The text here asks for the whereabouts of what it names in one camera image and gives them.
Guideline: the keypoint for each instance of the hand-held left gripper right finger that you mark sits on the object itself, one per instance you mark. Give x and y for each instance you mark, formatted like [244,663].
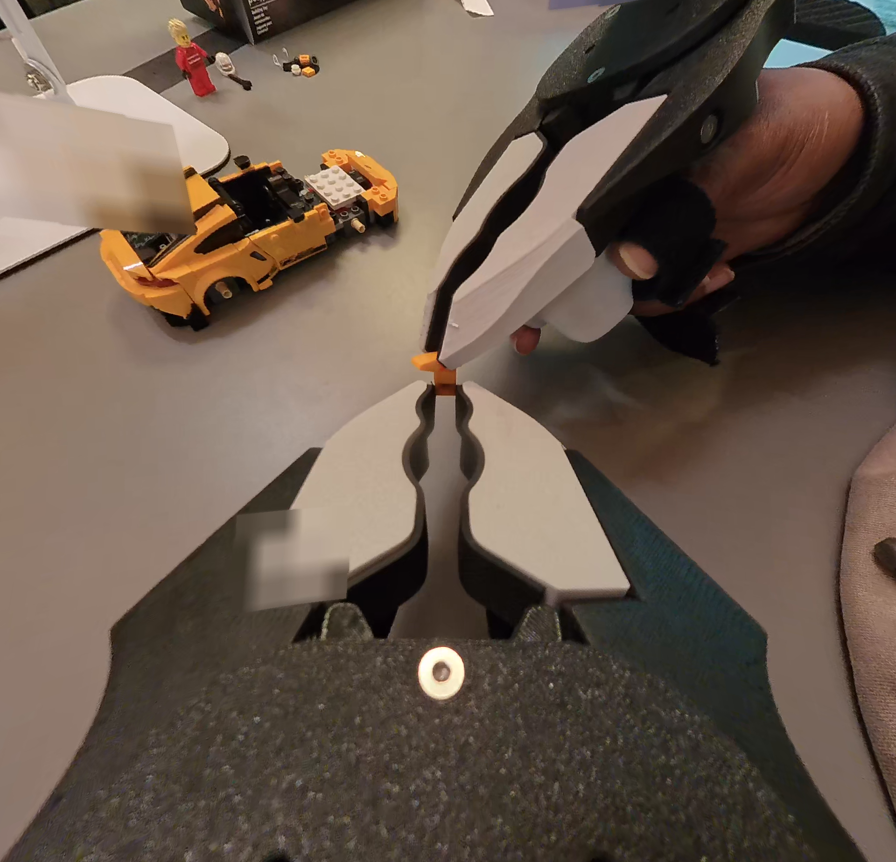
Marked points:
[539,512]

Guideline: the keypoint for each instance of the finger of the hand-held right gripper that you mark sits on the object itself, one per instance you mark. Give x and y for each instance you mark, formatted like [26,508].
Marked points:
[546,232]
[483,190]

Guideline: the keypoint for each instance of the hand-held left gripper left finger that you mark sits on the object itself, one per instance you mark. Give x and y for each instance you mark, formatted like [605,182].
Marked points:
[378,470]

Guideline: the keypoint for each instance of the orange small lego brick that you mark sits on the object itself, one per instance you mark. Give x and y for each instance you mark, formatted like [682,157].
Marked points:
[445,383]

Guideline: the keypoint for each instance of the orange lego tile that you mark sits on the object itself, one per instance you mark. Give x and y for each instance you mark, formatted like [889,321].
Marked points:
[425,360]

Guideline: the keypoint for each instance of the person's right forearm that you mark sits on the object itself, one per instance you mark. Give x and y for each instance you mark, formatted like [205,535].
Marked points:
[875,176]

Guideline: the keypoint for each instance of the tiny lego parts cluster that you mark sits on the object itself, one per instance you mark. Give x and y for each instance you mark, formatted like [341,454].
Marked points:
[304,64]

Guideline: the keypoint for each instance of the orange lego car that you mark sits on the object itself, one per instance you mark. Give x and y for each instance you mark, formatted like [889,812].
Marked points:
[245,246]

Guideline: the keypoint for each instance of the white lego helmet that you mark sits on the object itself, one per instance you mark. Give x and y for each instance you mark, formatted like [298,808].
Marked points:
[225,62]

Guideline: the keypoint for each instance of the red lego minifigure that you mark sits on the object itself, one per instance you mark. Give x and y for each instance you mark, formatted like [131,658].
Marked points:
[196,64]

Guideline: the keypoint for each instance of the person's right hand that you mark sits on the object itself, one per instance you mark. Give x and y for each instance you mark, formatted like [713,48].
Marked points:
[791,155]

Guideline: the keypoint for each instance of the black wrist rest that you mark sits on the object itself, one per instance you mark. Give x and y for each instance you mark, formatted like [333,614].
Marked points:
[840,19]

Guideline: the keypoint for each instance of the white book stand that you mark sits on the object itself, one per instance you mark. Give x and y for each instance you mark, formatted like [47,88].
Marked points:
[189,127]

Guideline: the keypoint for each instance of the black tape strip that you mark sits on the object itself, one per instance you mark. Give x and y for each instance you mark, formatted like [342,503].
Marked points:
[161,64]

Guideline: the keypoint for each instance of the black earphone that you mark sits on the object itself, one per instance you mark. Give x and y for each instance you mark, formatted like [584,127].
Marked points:
[885,554]

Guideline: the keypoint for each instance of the person's beige hoodie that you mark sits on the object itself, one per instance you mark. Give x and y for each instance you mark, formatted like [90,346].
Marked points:
[871,631]

